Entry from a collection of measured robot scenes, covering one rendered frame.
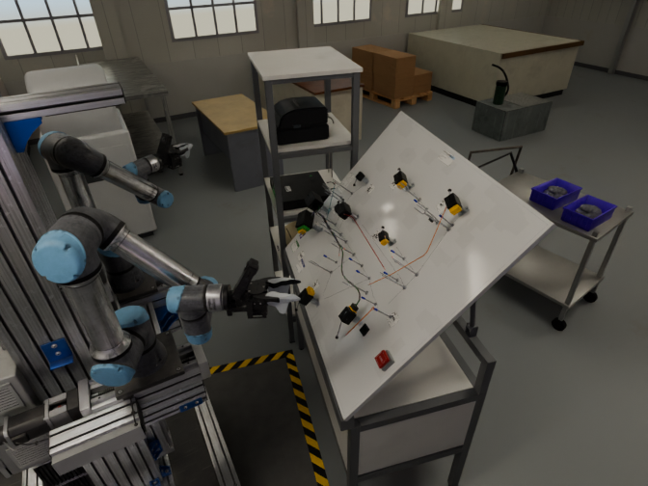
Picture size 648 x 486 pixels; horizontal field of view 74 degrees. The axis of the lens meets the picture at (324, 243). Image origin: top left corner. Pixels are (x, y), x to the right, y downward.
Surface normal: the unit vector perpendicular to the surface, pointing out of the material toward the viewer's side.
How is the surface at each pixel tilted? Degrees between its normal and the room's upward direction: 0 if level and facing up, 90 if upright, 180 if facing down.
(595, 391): 0
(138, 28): 90
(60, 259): 82
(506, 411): 0
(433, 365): 0
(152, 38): 90
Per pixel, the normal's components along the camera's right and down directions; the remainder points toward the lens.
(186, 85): 0.47, 0.49
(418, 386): -0.02, -0.82
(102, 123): 0.44, 0.21
